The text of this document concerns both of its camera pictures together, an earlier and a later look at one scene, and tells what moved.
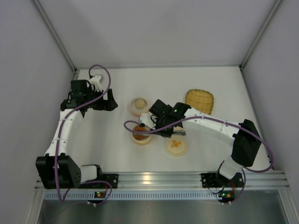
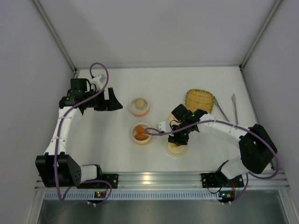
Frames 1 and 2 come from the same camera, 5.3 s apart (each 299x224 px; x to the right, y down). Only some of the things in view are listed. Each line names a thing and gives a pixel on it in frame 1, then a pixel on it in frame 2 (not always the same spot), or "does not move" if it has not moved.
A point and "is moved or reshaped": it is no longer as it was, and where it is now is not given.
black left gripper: (104, 100) does not move
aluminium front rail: (189, 181) does not move
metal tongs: (180, 132) is moved or reshaped
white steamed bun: (140, 103) does not move
